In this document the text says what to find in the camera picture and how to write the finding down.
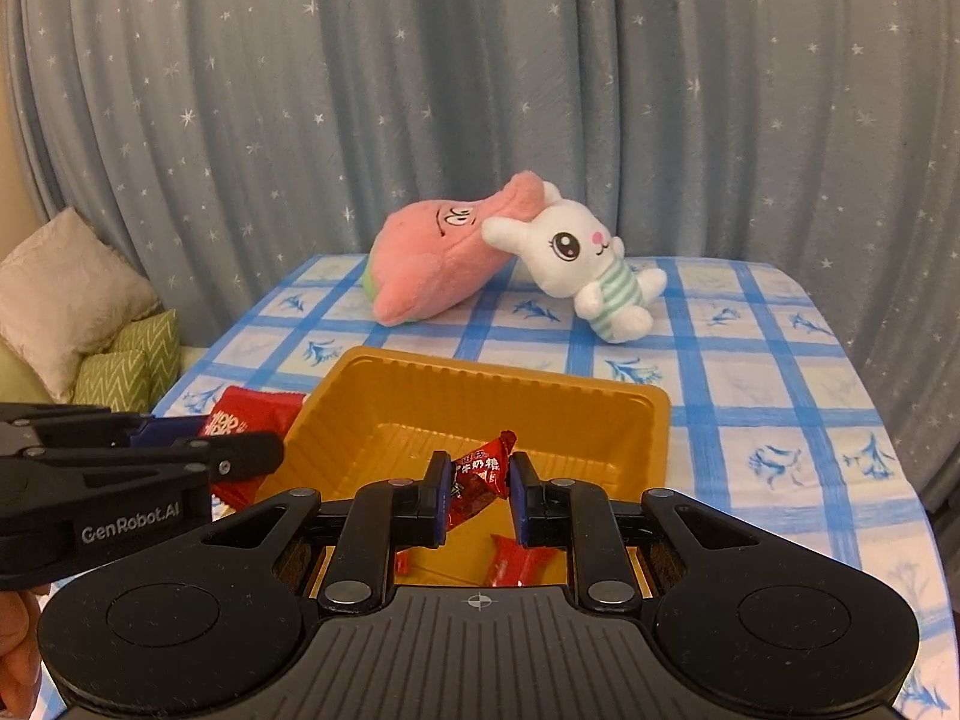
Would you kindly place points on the person's left hand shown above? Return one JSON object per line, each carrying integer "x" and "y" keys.
{"x": 16, "y": 645}

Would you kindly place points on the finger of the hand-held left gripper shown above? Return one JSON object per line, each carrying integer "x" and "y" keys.
{"x": 166, "y": 431}
{"x": 247, "y": 457}

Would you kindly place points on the green zigzag pillow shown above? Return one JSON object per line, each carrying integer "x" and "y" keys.
{"x": 154, "y": 349}
{"x": 112, "y": 382}

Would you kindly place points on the red snack packet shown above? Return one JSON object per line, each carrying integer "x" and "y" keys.
{"x": 255, "y": 409}

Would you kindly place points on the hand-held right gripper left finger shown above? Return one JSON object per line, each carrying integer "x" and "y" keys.
{"x": 439, "y": 499}

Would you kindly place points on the white bunny plush toy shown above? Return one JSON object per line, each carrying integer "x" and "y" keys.
{"x": 562, "y": 247}

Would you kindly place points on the small red candy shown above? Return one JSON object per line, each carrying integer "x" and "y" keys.
{"x": 403, "y": 562}

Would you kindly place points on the dark red twist-wrapped candy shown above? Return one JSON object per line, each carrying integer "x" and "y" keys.
{"x": 476, "y": 476}

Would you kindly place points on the red wrapped candy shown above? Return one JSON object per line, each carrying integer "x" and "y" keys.
{"x": 517, "y": 566}

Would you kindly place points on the grey star-print curtain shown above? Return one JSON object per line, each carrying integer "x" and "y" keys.
{"x": 300, "y": 90}

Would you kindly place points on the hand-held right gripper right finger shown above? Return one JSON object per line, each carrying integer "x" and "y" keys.
{"x": 517, "y": 510}

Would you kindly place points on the beige pillow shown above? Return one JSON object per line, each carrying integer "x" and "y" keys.
{"x": 60, "y": 292}

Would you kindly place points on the orange plastic tray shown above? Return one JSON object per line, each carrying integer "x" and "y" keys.
{"x": 420, "y": 405}

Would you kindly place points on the pink plush toy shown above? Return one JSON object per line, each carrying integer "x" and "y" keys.
{"x": 427, "y": 262}

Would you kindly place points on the blue checked tablecloth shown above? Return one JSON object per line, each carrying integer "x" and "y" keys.
{"x": 750, "y": 405}

